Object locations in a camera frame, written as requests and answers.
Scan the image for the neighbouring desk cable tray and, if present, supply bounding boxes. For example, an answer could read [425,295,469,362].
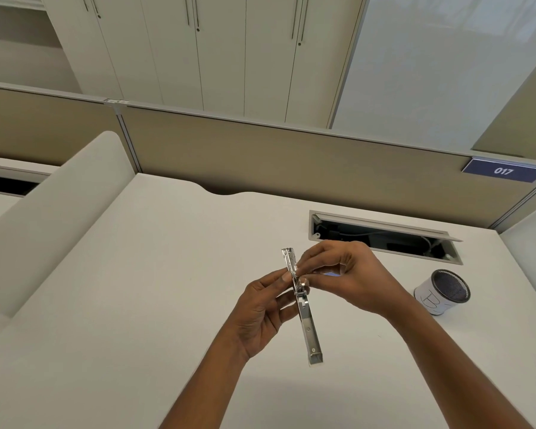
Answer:
[0,164,52,198]

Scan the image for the cream wall cabinet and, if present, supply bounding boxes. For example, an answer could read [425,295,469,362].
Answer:
[40,0,368,130]

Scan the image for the person's right hand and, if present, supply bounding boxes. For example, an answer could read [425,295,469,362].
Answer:
[296,240,415,321]

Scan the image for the white glass board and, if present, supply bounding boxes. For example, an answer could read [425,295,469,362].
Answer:
[327,0,536,153]

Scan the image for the grey desk cable tray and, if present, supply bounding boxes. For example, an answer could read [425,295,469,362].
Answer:
[308,210,465,266]

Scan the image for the small white rounded desk divider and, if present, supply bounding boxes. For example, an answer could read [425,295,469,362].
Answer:
[499,201,536,318]

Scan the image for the person's left hand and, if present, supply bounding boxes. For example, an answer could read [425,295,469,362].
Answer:
[233,269,302,363]

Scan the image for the silver metal hinge bar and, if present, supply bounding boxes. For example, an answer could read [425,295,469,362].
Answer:
[281,248,325,367]

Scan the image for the blue sign plate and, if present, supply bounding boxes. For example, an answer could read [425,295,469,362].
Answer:
[461,157,536,184]

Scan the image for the short beige desk partition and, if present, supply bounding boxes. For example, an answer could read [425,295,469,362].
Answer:
[0,80,140,172]

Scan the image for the person's left forearm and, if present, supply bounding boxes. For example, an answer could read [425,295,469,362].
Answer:
[158,328,274,429]

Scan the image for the person's right forearm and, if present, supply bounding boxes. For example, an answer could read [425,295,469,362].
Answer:
[386,296,535,429]

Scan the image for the white cylindrical mesh speaker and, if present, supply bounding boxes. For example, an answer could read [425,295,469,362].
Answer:
[414,269,472,317]

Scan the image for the row of metal cabinet handles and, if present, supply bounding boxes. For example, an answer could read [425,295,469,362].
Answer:
[80,0,310,46]

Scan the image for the large white rounded desk divider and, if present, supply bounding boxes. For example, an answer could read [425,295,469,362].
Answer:
[0,130,137,318]

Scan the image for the long beige desk partition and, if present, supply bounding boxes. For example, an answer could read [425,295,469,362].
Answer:
[115,102,536,230]

